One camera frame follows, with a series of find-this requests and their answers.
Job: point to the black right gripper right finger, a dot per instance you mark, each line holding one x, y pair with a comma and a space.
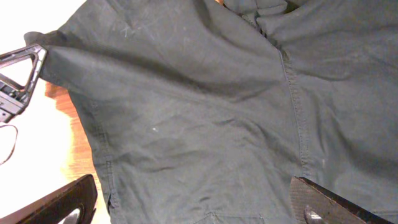
314, 204

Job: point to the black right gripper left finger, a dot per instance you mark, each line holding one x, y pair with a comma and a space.
72, 203

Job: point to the black shorts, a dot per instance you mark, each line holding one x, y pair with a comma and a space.
201, 112

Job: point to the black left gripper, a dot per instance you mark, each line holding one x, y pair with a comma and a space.
14, 96

